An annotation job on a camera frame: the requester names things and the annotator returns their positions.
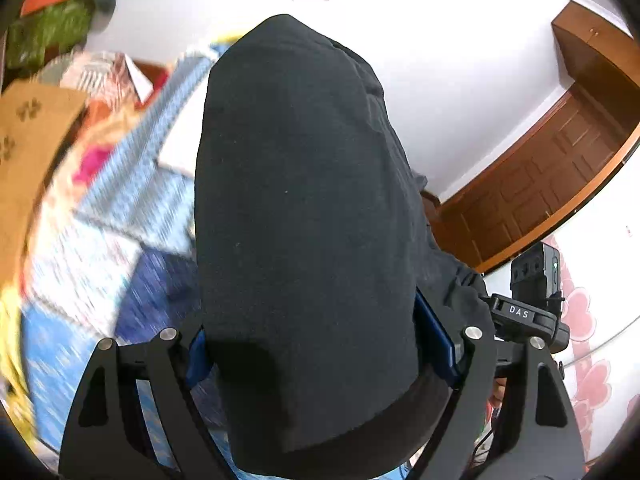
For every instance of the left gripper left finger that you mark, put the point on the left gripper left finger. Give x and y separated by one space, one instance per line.
133 415

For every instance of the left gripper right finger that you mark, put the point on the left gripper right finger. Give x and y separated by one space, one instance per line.
509 415

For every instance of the black zip hoodie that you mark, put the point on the black zip hoodie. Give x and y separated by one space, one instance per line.
316 261

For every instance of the yellow blanket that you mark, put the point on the yellow blanket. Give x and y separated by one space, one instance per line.
16 399

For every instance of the wooden door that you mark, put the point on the wooden door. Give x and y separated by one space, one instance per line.
525 190

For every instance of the blue patchwork bed quilt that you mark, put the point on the blue patchwork bed quilt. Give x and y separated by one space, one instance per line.
111 253

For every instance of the wooden overhead cabinet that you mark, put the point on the wooden overhead cabinet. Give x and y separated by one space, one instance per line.
602 59

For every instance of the wooden laptop tray table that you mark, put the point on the wooden laptop tray table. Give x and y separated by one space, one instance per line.
35 121

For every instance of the striped folded cloth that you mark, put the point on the striped folded cloth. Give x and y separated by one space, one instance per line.
109 77

